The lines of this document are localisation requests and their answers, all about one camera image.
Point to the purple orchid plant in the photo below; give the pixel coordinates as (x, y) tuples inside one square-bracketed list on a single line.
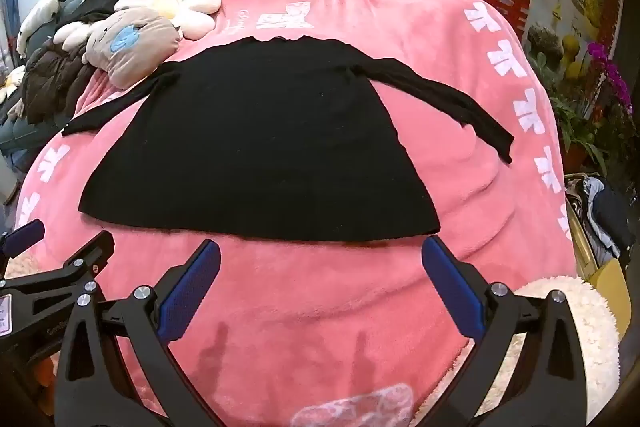
[(612, 72)]

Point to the pile of dark clothes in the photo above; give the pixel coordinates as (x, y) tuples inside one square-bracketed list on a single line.
[(605, 212)]

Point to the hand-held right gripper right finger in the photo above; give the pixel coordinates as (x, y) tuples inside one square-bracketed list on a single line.
[(450, 289)]

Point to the pink printed blanket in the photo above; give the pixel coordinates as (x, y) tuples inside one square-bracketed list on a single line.
[(310, 302)]

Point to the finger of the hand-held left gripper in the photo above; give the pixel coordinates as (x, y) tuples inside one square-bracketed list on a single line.
[(22, 238), (82, 259)]

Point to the cream flower pillow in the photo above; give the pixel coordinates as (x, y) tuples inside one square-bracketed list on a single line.
[(192, 7)]

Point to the green potted plant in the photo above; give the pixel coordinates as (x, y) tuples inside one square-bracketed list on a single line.
[(570, 117)]

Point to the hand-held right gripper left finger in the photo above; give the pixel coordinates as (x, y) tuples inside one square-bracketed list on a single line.
[(192, 289)]

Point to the white plush toy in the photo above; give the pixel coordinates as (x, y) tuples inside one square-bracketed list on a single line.
[(40, 12)]

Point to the dark brown puffer jacket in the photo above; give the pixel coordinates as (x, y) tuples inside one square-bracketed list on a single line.
[(55, 77)]

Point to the black knit sweater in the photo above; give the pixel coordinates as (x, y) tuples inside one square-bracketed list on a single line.
[(260, 147)]

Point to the yellow box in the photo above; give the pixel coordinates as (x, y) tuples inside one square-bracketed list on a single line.
[(612, 292)]

